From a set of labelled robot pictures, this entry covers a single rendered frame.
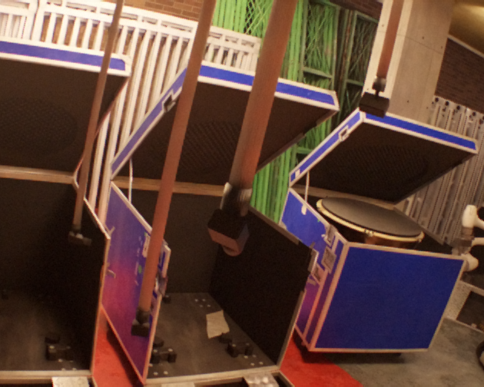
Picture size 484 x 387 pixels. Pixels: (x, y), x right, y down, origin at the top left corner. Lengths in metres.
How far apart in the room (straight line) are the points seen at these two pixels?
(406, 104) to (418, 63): 0.39
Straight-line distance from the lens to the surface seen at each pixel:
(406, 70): 4.59
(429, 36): 4.80
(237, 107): 2.63
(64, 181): 3.11
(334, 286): 3.23
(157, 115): 2.59
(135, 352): 2.79
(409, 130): 3.42
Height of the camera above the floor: 1.84
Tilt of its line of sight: 13 degrees down
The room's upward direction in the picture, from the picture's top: 14 degrees clockwise
